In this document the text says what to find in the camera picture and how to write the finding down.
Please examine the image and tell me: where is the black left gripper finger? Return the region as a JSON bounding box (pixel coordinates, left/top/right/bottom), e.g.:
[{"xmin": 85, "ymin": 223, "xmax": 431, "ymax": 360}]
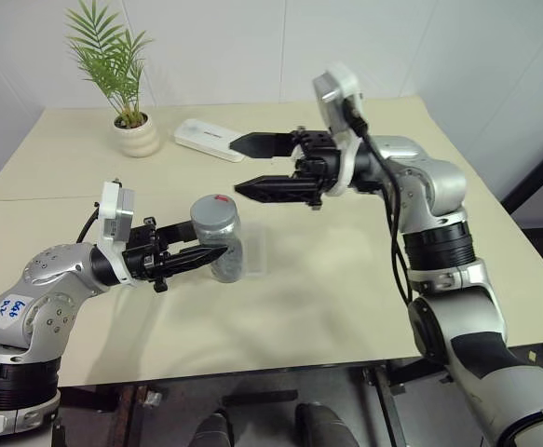
[
  {"xmin": 157, "ymin": 245, "xmax": 229, "ymax": 280},
  {"xmin": 156, "ymin": 221, "xmax": 198, "ymax": 246}
]

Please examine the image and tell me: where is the clear jar with dark contents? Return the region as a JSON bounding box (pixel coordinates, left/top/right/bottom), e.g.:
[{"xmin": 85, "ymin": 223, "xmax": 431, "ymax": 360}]
[{"xmin": 195, "ymin": 214, "xmax": 246, "ymax": 284}]

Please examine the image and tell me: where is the dark rounded shape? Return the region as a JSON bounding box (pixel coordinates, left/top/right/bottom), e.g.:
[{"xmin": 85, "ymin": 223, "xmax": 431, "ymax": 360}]
[
  {"xmin": 293, "ymin": 401, "xmax": 361, "ymax": 447},
  {"xmin": 190, "ymin": 412, "xmax": 236, "ymax": 447}
]

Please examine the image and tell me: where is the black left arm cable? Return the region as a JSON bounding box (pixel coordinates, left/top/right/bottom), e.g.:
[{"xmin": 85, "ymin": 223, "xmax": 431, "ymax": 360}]
[{"xmin": 75, "ymin": 201, "xmax": 102, "ymax": 244}]

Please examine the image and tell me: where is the grey jar lid red mark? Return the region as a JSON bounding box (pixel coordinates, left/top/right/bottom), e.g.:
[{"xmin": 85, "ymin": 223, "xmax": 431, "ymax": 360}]
[{"xmin": 189, "ymin": 192, "xmax": 239, "ymax": 235}]

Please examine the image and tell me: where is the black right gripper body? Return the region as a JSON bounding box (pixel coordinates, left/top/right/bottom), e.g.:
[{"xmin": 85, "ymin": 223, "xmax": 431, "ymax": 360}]
[{"xmin": 291, "ymin": 125, "xmax": 343, "ymax": 211}]

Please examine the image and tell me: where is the green palm plant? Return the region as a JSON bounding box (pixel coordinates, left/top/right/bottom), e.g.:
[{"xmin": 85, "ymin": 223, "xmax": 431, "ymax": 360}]
[{"xmin": 64, "ymin": 0, "xmax": 155, "ymax": 128}]

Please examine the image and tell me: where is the small clear plastic box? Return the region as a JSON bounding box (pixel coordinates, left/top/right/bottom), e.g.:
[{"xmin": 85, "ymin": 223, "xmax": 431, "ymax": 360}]
[{"xmin": 241, "ymin": 225, "xmax": 269, "ymax": 279}]

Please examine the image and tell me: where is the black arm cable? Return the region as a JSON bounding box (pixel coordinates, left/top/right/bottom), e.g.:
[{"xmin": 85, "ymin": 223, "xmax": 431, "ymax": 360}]
[
  {"xmin": 344, "ymin": 101, "xmax": 413, "ymax": 306},
  {"xmin": 75, "ymin": 201, "xmax": 102, "ymax": 244}
]

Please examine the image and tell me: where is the white ribbed plant pot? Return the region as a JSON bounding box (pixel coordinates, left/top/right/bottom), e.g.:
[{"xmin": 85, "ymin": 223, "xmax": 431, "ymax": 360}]
[{"xmin": 113, "ymin": 111, "xmax": 161, "ymax": 158}]

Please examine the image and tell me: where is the white flat rectangular case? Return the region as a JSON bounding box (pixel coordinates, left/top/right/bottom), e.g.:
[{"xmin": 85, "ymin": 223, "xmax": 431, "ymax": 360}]
[{"xmin": 173, "ymin": 117, "xmax": 247, "ymax": 164}]

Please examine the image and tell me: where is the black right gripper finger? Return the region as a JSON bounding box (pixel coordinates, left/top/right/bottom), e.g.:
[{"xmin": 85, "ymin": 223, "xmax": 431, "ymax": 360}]
[
  {"xmin": 234, "ymin": 175, "xmax": 302, "ymax": 205},
  {"xmin": 230, "ymin": 131, "xmax": 296, "ymax": 162}
]

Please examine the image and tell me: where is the white label blue handwriting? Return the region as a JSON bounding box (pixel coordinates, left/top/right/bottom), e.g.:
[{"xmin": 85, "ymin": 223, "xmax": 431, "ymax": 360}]
[{"xmin": 0, "ymin": 294, "xmax": 32, "ymax": 332}]

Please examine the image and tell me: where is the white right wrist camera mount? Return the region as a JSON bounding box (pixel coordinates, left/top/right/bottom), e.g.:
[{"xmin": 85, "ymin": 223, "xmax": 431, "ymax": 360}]
[{"xmin": 311, "ymin": 61, "xmax": 364, "ymax": 197}]

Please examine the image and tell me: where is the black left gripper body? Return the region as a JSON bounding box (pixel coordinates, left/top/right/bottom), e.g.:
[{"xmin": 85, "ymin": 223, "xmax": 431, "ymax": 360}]
[{"xmin": 122, "ymin": 216, "xmax": 170, "ymax": 294}]

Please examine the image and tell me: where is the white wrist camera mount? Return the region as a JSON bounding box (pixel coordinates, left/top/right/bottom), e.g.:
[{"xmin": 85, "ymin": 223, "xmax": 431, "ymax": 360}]
[
  {"xmin": 95, "ymin": 181, "xmax": 138, "ymax": 286},
  {"xmin": 311, "ymin": 61, "xmax": 364, "ymax": 197}
]

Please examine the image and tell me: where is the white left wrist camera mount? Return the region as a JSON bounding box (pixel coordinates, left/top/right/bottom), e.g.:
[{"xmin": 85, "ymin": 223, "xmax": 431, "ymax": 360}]
[{"xmin": 95, "ymin": 181, "xmax": 138, "ymax": 286}]

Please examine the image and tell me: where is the black metal table frame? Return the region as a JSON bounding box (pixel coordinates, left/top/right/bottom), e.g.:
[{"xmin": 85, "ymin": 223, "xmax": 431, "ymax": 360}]
[{"xmin": 56, "ymin": 356, "xmax": 461, "ymax": 447}]

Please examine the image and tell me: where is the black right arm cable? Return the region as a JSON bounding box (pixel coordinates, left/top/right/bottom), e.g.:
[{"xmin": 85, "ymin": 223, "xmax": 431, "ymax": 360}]
[{"xmin": 344, "ymin": 101, "xmax": 413, "ymax": 306}]

